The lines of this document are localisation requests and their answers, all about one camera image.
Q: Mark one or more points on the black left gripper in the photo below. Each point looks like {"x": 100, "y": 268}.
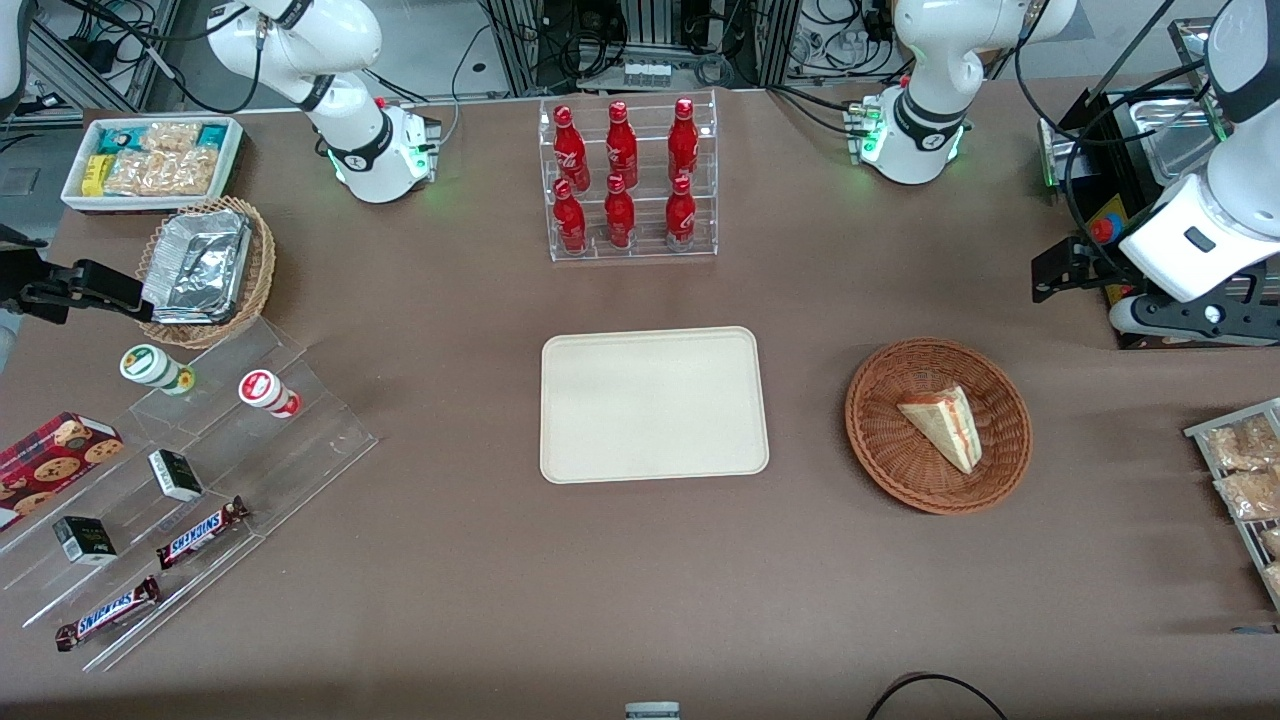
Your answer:
{"x": 1091, "y": 262}

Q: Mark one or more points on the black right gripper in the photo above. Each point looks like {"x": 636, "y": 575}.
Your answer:
{"x": 22, "y": 277}

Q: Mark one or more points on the triangle sandwich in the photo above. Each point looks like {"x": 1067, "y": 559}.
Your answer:
{"x": 945, "y": 425}

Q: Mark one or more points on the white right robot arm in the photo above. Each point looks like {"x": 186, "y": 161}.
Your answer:
{"x": 340, "y": 60}

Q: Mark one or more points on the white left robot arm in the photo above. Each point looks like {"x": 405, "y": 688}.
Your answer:
{"x": 930, "y": 60}

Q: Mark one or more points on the oval tan wicker basket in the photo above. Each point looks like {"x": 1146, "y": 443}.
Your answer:
{"x": 262, "y": 270}

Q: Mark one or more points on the round brown wicker basket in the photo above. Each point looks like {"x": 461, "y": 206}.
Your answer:
{"x": 890, "y": 440}

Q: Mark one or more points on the cream rectangular tray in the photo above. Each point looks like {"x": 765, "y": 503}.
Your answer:
{"x": 650, "y": 405}

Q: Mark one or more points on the green lid cup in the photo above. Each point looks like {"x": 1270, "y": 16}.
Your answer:
{"x": 150, "y": 366}

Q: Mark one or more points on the silver foil container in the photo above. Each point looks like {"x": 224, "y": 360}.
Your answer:
{"x": 196, "y": 265}

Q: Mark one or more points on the yellow snack packet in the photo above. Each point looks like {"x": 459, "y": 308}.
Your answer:
{"x": 96, "y": 175}

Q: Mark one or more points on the clear rice cracker bag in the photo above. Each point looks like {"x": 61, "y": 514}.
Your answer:
{"x": 160, "y": 172}
{"x": 170, "y": 136}

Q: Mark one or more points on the teal snack packet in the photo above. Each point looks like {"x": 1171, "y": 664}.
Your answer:
{"x": 118, "y": 140}
{"x": 211, "y": 136}

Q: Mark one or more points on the black hot food warmer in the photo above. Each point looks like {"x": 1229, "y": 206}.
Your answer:
{"x": 1095, "y": 112}

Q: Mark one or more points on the steel warmer pan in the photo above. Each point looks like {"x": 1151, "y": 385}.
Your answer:
{"x": 1165, "y": 132}

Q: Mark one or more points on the red cookie box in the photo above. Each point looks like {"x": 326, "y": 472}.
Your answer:
{"x": 50, "y": 460}

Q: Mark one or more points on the red lid cup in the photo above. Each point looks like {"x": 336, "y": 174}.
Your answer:
{"x": 264, "y": 390}

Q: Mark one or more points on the white snack bin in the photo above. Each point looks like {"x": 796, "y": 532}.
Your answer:
{"x": 232, "y": 150}

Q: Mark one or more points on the small black box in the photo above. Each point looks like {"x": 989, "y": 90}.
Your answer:
{"x": 175, "y": 475}
{"x": 84, "y": 540}

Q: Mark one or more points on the clear acrylic stepped display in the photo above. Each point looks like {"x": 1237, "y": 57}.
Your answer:
{"x": 280, "y": 460}

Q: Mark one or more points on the clear fried snack bag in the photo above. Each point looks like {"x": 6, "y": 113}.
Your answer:
{"x": 1272, "y": 542}
{"x": 1245, "y": 445}
{"x": 1250, "y": 495}
{"x": 1274, "y": 580}

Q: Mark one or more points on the Snickers chocolate bar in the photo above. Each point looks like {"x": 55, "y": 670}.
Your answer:
{"x": 108, "y": 613}
{"x": 200, "y": 534}

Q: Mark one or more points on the red soda bottle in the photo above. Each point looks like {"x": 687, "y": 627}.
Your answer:
{"x": 680, "y": 216}
{"x": 619, "y": 216}
{"x": 683, "y": 142}
{"x": 569, "y": 150}
{"x": 569, "y": 220}
{"x": 621, "y": 148}

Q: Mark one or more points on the clear acrylic bottle rack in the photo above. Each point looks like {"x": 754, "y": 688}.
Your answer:
{"x": 645, "y": 250}

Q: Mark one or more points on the white power strip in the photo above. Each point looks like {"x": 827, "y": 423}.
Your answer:
{"x": 647, "y": 73}

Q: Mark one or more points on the grey device edge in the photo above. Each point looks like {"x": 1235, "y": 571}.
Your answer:
{"x": 652, "y": 711}

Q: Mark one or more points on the aluminium frame rack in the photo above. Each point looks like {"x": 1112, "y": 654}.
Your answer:
{"x": 590, "y": 30}

